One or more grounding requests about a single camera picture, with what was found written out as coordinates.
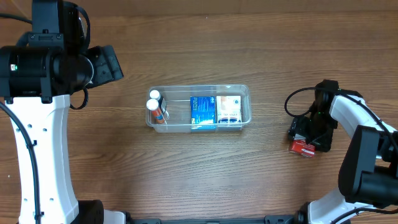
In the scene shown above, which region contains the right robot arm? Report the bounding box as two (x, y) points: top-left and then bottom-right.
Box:
(288, 80), (397, 223)

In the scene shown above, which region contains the white blue plaster box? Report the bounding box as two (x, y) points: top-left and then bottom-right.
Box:
(216, 96), (242, 124)

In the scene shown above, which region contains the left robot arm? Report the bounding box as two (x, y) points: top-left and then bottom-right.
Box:
(1, 1), (127, 223)

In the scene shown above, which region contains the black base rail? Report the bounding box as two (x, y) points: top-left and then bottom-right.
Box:
(126, 215), (294, 224)

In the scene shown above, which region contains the red Panadol box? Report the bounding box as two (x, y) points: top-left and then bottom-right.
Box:
(289, 134), (315, 157)

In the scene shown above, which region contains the dark bottle white cap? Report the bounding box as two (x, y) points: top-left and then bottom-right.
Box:
(149, 90), (169, 119)

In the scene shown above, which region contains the orange tube white cap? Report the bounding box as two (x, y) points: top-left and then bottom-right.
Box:
(146, 99), (165, 124)

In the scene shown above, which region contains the clear plastic container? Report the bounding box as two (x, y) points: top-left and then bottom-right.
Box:
(146, 84), (252, 133)

